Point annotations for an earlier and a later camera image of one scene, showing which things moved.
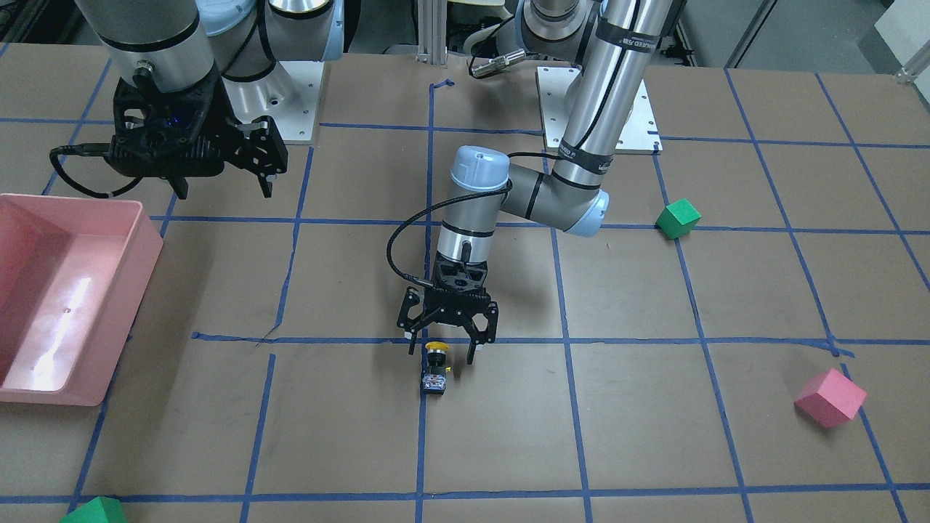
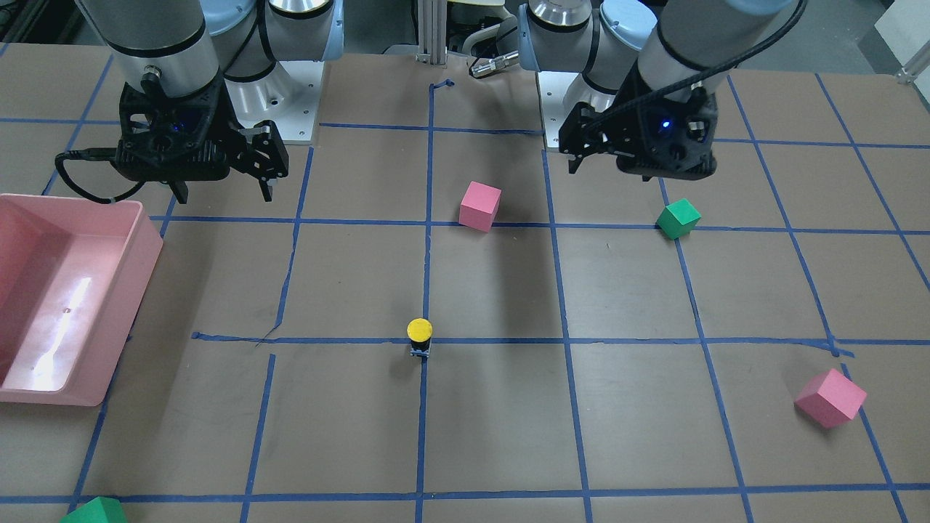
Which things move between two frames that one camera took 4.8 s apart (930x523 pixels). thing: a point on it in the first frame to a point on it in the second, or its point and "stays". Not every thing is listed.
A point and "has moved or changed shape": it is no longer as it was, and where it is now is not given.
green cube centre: x=677 y=219 stays
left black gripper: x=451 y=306 to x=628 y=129
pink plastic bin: x=73 y=273 stays
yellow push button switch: x=434 y=380 has moved or changed shape
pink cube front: x=830 y=399 stays
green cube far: x=99 y=510 stays
